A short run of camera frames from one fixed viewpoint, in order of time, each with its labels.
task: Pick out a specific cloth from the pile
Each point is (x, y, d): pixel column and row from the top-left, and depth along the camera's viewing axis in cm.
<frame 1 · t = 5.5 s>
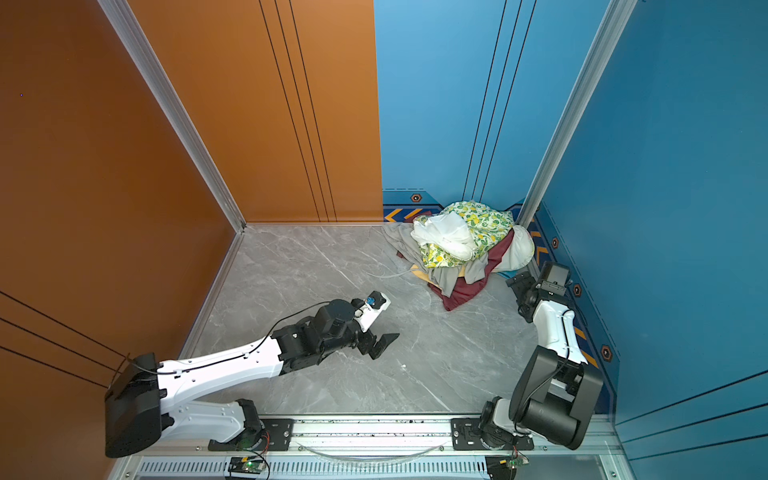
left hand: (387, 318, 75), fingers open
right hand: (514, 288, 88), fingers open
white cloth: (448, 230, 105), point 12 cm above the table
yellow green floral cloth: (487, 224, 108), point 11 cm above the table
maroon cloth: (461, 290, 101), on the table
grey cloth: (400, 236, 112), point 6 cm above the table
pale mint white cloth: (520, 251, 110), point 3 cm above the table

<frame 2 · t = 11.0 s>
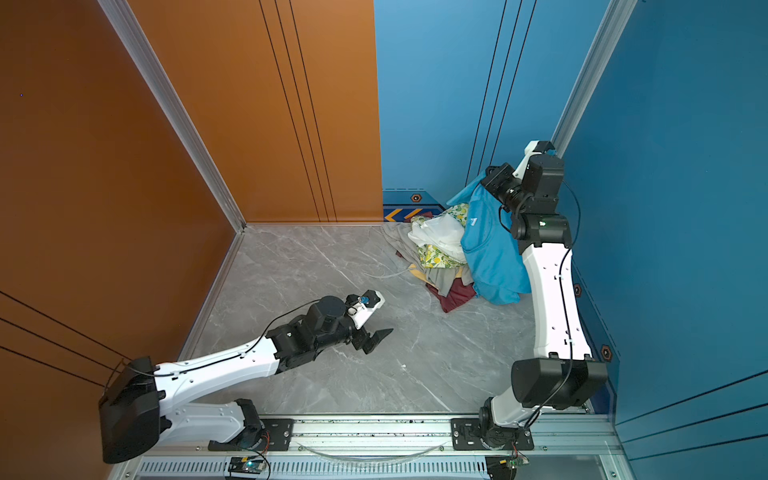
left hand: (381, 313, 76), fingers open
right hand: (482, 166, 69), fingers closed
teal blue t-shirt: (496, 264, 88), point 18 cm above the table
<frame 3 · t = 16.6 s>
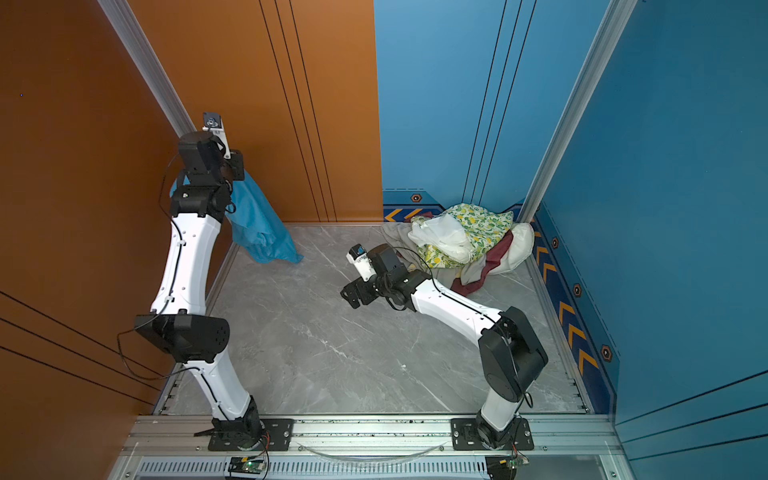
left hand: (216, 144, 72), fingers closed
right hand: (352, 285, 83), fingers open
teal blue t-shirt: (256, 221, 85), point 28 cm above the table
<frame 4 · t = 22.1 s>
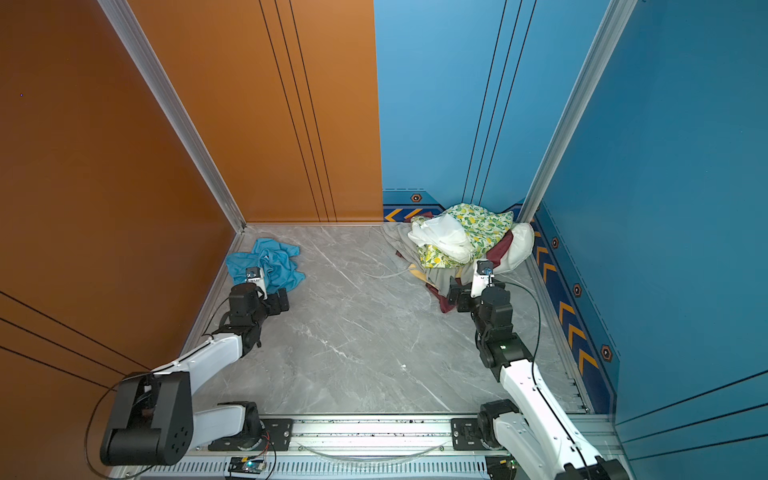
left hand: (269, 288, 90), fingers open
right hand: (465, 276, 79), fingers open
teal blue t-shirt: (275, 259, 102), point 8 cm above the table
